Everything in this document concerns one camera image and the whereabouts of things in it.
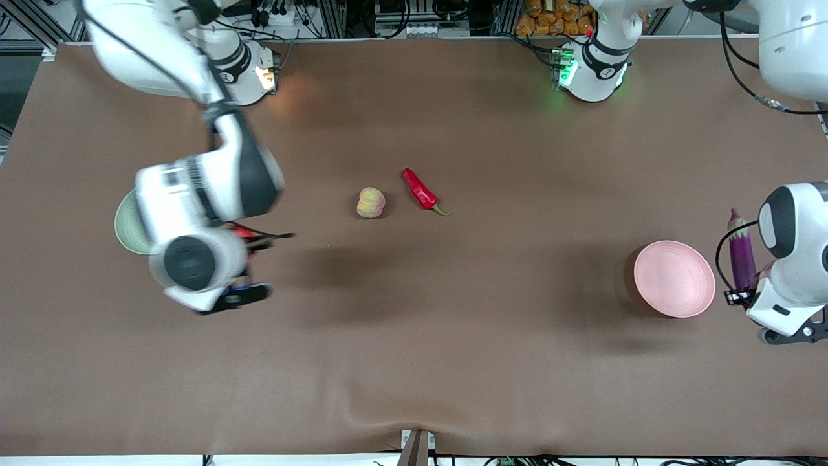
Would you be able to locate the purple eggplant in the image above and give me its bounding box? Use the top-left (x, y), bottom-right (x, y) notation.
top-left (728, 208), bottom-right (757, 293)

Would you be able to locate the yellow-pink peach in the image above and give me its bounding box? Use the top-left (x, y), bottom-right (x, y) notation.
top-left (356, 187), bottom-right (386, 219)

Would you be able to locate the red chili pepper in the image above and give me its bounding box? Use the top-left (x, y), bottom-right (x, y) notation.
top-left (402, 168), bottom-right (452, 217)

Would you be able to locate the pink round plate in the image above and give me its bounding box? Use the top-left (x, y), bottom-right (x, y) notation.
top-left (633, 241), bottom-right (716, 318)

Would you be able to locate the light green round plate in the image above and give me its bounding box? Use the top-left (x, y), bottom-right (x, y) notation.
top-left (114, 189), bottom-right (155, 255)

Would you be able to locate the brown table cover mat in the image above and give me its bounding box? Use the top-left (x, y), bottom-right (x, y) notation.
top-left (0, 36), bottom-right (828, 457)

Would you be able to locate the white power strip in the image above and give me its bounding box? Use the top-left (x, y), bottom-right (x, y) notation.
top-left (249, 6), bottom-right (305, 28)

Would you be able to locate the grey electronics unit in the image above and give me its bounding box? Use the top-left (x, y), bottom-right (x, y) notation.
top-left (374, 0), bottom-right (450, 38)

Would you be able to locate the bag of orange bread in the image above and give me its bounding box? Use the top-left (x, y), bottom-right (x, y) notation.
top-left (516, 0), bottom-right (648, 37)

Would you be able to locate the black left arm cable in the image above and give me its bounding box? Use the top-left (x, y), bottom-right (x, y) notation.
top-left (714, 12), bottom-right (828, 300)

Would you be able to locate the aluminium frame profile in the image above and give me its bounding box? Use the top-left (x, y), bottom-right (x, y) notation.
top-left (320, 0), bottom-right (347, 38)
top-left (0, 0), bottom-right (82, 47)

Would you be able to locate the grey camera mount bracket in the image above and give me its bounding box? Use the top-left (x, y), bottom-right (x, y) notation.
top-left (398, 428), bottom-right (435, 466)

